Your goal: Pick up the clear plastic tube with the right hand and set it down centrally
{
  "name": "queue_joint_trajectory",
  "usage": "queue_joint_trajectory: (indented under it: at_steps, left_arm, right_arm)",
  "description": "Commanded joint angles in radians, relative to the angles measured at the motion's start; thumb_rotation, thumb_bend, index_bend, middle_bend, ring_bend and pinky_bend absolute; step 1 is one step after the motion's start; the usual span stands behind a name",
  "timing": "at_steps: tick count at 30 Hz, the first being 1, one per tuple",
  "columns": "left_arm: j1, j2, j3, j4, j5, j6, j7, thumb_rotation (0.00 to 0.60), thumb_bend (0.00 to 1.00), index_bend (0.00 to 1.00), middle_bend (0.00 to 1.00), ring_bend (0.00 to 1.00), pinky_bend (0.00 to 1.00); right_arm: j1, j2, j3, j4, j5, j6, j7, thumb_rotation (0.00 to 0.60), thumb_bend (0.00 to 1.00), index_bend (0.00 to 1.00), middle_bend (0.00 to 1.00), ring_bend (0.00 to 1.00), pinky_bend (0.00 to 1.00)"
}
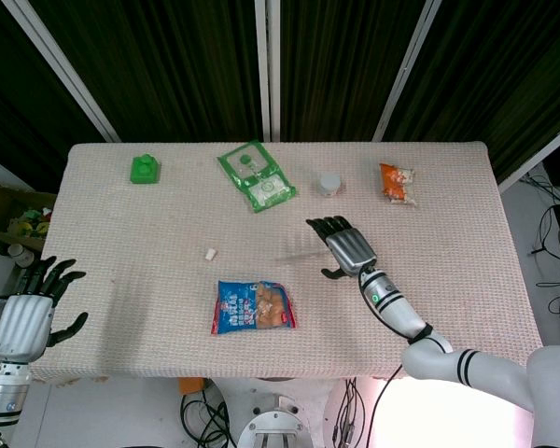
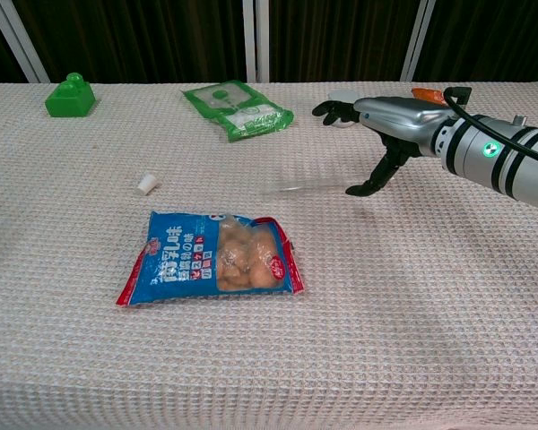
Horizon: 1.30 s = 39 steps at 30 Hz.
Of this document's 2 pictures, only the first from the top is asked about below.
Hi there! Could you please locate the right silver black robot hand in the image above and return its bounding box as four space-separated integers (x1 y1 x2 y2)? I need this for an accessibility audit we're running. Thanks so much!
306 215 379 280

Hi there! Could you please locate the orange box under table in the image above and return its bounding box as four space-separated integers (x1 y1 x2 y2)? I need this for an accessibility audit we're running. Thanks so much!
177 376 206 396

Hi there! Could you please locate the cardboard box with toys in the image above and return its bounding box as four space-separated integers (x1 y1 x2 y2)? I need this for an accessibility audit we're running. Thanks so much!
0 175 57 244

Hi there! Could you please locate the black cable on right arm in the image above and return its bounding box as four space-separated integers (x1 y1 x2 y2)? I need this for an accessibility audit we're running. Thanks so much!
361 265 435 448

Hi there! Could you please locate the green snack packet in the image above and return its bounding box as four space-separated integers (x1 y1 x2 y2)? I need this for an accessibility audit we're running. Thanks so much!
217 139 298 215

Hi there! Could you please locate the green toy block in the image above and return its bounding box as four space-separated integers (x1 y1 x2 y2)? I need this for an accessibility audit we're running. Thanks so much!
129 152 162 184

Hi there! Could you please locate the black floor cable bundle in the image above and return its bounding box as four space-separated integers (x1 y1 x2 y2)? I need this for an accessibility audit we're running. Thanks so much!
522 172 560 323
333 377 361 448
180 389 238 448

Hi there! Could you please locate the small white bottle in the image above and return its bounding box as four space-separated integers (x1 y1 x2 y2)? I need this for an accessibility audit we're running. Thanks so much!
7 243 35 268

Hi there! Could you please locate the blue snack packet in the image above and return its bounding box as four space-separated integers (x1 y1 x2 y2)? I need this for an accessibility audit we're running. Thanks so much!
210 278 298 335

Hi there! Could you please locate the orange snack packet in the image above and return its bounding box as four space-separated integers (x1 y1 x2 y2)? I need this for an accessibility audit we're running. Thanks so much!
378 161 420 206

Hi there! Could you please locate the transparent test tube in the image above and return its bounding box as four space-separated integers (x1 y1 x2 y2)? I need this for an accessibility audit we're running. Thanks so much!
271 249 331 263

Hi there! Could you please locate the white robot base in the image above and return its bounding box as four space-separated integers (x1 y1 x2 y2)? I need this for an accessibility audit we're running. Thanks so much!
209 376 346 448

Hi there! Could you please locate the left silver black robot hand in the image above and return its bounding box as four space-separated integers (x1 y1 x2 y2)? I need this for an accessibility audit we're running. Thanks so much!
0 256 89 363

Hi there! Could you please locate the beige waffle tablecloth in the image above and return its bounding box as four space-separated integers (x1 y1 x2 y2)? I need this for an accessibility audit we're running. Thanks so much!
30 141 545 382

